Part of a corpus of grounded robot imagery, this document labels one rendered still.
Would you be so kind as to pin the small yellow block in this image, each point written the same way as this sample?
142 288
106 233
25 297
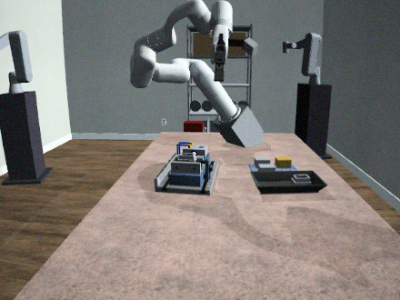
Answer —
283 162

